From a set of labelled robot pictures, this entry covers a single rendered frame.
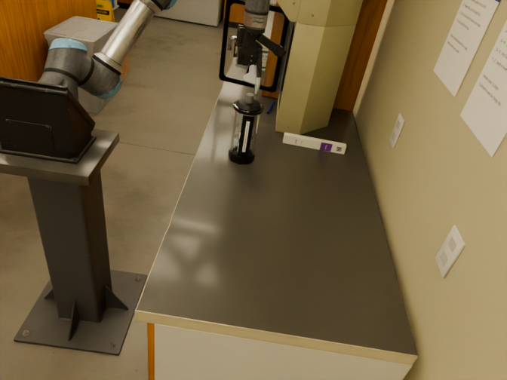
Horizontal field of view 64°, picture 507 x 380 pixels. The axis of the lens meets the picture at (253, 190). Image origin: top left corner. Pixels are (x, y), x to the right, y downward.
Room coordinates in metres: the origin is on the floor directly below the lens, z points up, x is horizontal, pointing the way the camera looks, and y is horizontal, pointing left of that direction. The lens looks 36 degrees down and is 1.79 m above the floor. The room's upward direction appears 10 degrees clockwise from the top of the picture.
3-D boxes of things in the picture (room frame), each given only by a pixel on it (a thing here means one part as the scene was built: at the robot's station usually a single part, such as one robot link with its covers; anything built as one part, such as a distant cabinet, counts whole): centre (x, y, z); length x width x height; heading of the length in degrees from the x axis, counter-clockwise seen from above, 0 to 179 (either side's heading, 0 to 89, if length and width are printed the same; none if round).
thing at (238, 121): (1.36, 0.07, 1.06); 0.11 x 0.11 x 0.21
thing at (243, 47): (1.35, 0.10, 1.38); 0.09 x 0.08 x 0.12; 110
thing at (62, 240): (1.22, 0.72, 0.45); 0.48 x 0.48 x 0.90; 3
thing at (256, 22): (1.35, 0.09, 1.46); 0.08 x 0.08 x 0.05
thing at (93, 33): (3.42, 1.66, 0.49); 0.60 x 0.42 x 0.33; 1
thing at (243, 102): (1.36, 0.07, 1.18); 0.09 x 0.09 x 0.07
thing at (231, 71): (1.97, 0.13, 1.19); 0.30 x 0.01 x 0.40; 82
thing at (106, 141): (1.22, 0.72, 0.92); 0.32 x 0.32 x 0.04; 3
